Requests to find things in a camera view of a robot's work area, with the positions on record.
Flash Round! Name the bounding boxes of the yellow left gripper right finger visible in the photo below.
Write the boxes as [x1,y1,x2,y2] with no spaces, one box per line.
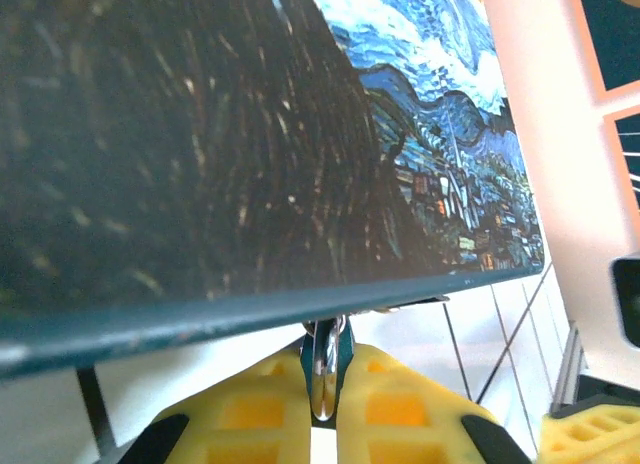
[334,341,531,464]

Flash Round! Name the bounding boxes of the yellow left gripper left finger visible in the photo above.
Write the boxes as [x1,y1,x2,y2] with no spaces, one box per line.
[117,348,314,464]

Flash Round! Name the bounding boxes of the starry night painted tin box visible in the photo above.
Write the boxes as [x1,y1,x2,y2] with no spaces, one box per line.
[0,0,546,380]

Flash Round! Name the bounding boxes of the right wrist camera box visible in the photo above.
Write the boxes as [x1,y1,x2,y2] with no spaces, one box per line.
[608,252,640,348]

